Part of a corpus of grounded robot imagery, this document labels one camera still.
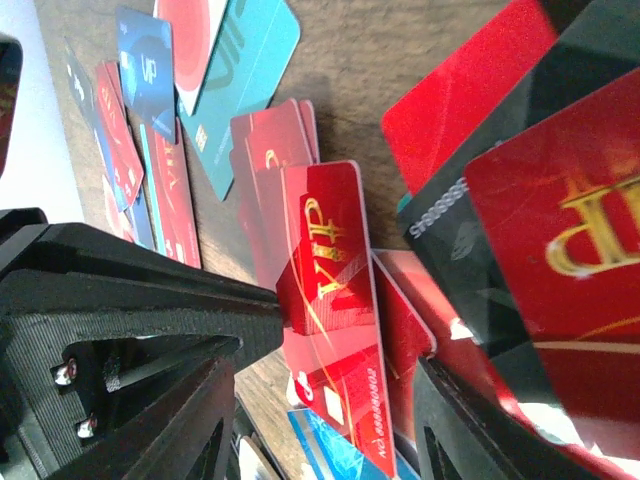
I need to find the blue VIP card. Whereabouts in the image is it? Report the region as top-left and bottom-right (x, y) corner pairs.
(115, 5), (176, 144)

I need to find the red VIP card right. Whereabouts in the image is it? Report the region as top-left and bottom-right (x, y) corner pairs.
(465, 72), (639, 458)

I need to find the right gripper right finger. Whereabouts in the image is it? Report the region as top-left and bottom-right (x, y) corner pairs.
(413, 357), (596, 479)

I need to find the teal VIP card right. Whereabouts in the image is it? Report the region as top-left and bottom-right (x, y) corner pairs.
(177, 1), (300, 200)

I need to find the red gold VIP card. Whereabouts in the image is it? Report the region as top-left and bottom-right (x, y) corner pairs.
(277, 160), (397, 477)

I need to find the white red circle card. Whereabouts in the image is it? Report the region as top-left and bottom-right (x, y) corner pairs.
(153, 0), (228, 115)

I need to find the blue striped card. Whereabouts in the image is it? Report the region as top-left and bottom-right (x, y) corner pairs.
(287, 408), (389, 480)

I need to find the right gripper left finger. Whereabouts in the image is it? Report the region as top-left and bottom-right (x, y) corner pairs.
(51, 358), (235, 479)

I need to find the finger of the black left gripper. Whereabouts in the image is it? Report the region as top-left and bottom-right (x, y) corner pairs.
(1, 222), (283, 479)

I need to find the dark grey numbered card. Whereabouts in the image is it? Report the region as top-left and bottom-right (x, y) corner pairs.
(397, 49), (640, 401)

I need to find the plain red card back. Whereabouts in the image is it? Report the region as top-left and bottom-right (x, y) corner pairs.
(381, 1), (557, 195)

